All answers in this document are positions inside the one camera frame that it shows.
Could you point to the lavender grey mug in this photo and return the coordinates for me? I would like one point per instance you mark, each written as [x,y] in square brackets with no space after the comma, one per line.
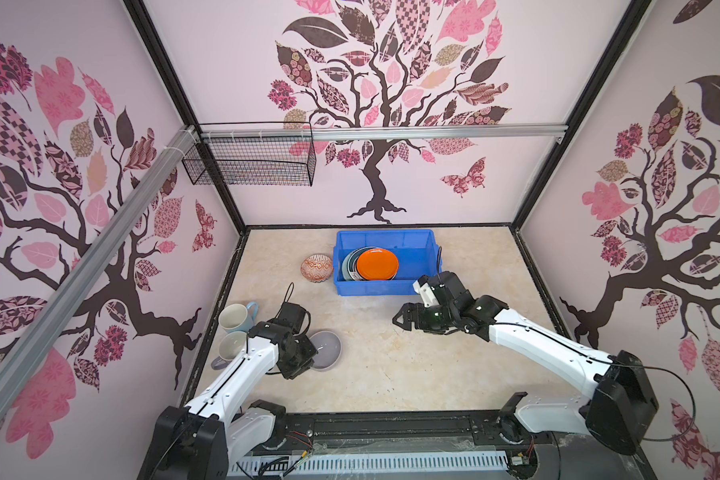
[229,348]

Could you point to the cream mug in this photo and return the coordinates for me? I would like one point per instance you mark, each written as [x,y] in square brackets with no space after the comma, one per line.
[238,317]

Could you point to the black wire basket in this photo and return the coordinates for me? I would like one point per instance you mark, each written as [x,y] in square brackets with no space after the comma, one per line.
[265,153]

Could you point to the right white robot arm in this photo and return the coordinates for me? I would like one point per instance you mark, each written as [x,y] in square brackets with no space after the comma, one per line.
[614,404]

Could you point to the aluminium rail left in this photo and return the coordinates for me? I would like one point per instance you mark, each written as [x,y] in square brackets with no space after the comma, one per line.
[22,360]

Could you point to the white plate green rim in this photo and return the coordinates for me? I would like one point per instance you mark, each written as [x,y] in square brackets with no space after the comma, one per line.
[348,268]

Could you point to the white vented cable duct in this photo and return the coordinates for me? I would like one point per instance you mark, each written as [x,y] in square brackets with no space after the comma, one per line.
[333,466]

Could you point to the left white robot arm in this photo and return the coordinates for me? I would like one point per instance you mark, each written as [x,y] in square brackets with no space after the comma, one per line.
[202,439]

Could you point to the aluminium rail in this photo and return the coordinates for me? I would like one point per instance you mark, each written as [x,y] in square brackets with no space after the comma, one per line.
[426,132]
[22,360]

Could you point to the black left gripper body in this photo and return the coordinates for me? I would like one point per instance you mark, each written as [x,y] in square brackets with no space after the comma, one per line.
[300,357]

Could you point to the lavender grey bowl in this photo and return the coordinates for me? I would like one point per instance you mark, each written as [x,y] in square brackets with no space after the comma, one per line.
[329,349]

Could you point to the aluminium rail back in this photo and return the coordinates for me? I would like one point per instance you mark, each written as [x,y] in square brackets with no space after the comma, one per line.
[426,132]

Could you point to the blue plastic bin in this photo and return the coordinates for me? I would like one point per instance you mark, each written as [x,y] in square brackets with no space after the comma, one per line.
[416,250]

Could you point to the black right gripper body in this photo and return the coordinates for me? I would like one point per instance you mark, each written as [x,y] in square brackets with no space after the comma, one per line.
[431,318]

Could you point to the red patterned bowl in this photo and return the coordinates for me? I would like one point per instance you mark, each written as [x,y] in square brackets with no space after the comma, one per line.
[317,268]

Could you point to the orange plate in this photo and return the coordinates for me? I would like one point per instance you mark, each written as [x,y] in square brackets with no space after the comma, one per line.
[377,264]

